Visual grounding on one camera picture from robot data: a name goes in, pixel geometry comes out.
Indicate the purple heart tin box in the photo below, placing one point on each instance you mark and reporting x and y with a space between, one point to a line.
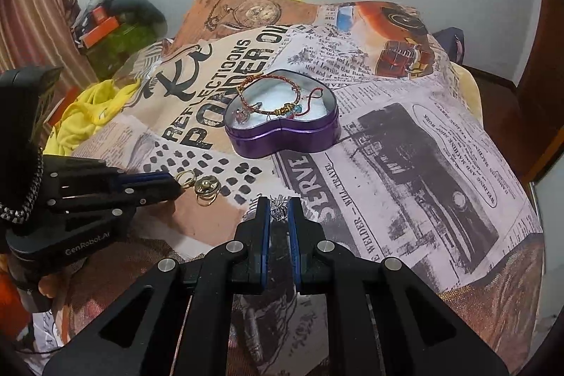
282 110

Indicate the green patterned cloth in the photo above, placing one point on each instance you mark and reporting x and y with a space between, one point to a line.
108 55

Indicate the pile of clutter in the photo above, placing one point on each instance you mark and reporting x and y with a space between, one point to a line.
128 11

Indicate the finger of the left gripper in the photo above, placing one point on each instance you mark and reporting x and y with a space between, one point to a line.
143 178
153 191

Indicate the dark blue bag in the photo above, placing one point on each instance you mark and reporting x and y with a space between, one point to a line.
452 40

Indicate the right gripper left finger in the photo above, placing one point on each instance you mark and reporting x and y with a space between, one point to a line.
175 319

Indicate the orange box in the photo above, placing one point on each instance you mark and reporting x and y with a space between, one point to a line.
99 32

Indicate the left hand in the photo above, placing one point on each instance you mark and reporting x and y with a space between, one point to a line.
51 285

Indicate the silver chain jewelry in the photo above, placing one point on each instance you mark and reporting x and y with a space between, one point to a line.
278 207

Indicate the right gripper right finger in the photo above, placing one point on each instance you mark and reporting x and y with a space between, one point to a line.
382 318

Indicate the yellow cloth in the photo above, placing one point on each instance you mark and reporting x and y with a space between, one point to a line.
89 113

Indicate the brown wooden wardrobe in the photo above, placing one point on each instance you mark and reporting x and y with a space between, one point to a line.
540 90

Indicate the gold ring cluster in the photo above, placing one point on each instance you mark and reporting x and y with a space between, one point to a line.
206 187

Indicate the striped red curtain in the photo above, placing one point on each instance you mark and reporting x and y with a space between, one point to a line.
38 32

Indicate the newspaper print bed blanket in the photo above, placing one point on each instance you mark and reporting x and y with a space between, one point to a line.
414 174

